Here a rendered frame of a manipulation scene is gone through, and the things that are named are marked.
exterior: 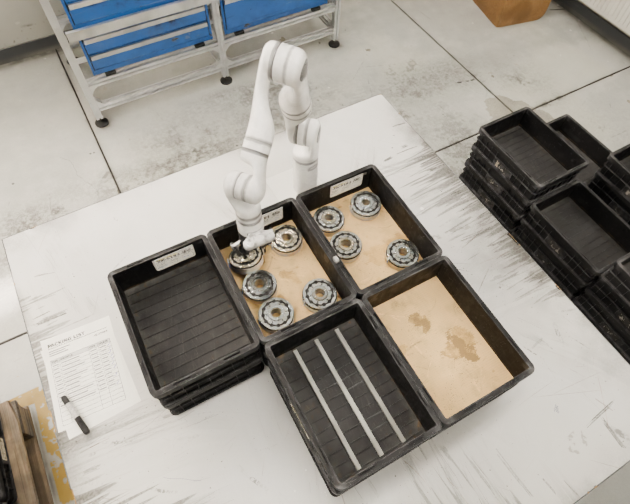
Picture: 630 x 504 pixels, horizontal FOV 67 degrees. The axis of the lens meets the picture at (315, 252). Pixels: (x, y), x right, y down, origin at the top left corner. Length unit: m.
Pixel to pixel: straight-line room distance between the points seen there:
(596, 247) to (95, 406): 2.06
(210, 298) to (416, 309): 0.62
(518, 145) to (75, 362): 2.05
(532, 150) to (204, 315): 1.72
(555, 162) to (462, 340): 1.26
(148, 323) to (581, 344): 1.34
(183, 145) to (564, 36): 2.86
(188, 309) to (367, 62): 2.51
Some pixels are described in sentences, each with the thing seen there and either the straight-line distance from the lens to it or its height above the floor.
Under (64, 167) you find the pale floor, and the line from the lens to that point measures 3.14.
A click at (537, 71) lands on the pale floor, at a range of 3.84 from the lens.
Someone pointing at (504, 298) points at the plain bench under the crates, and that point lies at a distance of 1.73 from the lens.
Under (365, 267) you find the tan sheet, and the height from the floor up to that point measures 0.83.
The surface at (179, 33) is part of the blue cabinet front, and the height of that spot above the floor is 0.43.
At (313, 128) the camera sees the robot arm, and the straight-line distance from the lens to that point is 1.58.
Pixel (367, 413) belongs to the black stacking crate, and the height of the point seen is 0.83.
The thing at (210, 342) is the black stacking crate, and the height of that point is 0.83.
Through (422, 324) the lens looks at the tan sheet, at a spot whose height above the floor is 0.83.
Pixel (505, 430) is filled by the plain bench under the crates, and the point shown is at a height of 0.70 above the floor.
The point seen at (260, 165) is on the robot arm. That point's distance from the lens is 1.20.
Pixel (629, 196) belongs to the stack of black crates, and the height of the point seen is 0.50.
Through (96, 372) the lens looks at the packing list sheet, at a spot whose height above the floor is 0.70.
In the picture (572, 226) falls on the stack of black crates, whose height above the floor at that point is 0.38.
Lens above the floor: 2.13
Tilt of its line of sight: 59 degrees down
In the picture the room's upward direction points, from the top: 3 degrees clockwise
